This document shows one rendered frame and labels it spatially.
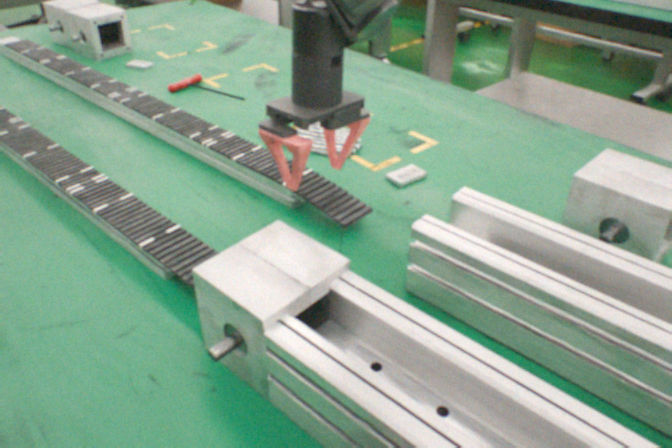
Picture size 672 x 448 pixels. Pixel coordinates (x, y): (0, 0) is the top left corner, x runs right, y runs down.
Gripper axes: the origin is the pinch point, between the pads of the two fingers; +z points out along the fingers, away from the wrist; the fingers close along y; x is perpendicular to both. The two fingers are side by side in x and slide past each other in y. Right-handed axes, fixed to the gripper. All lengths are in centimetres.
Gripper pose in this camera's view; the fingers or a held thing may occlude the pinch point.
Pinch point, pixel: (314, 172)
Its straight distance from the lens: 68.1
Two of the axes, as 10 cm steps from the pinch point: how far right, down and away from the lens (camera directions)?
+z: -0.4, 8.7, 4.9
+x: -7.5, -3.5, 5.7
